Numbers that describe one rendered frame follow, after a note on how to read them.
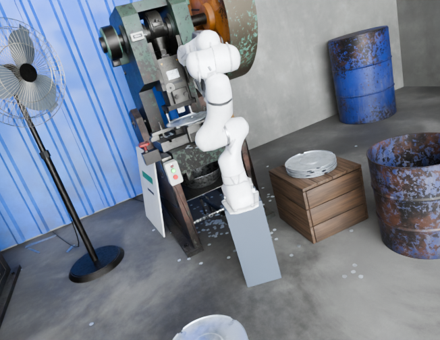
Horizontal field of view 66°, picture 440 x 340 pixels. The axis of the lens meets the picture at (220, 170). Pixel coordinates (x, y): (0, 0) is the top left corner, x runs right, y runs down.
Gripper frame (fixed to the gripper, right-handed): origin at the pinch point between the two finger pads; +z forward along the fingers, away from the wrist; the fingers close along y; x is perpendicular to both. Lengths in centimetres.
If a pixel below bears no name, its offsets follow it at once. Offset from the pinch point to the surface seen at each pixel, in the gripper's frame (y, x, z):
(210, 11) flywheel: 25, 35, -33
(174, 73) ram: -8.7, 22.9, -7.8
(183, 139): -18.0, 0.1, 24.8
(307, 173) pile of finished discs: 27, -63, 27
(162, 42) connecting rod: -9.2, 33.8, -23.1
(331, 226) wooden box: 29, -85, 51
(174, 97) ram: -14.3, 14.4, 2.9
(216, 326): -57, -111, 19
